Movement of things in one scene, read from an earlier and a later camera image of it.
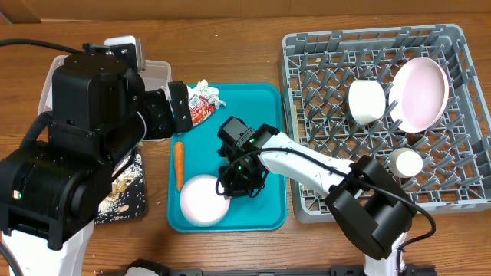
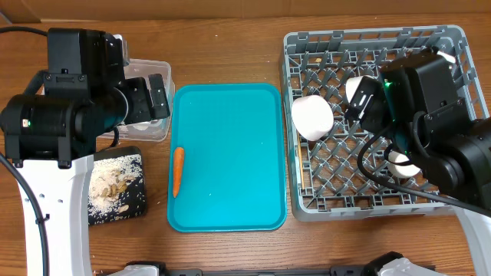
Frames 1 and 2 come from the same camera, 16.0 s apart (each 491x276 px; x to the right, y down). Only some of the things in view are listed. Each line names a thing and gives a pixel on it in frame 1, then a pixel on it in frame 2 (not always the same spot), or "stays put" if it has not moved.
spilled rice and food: x=127 y=198 stays put
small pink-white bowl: x=200 y=202 → x=312 y=116
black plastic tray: x=126 y=202 stays put
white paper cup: x=405 y=162 stays put
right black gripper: x=234 y=188 → x=373 y=103
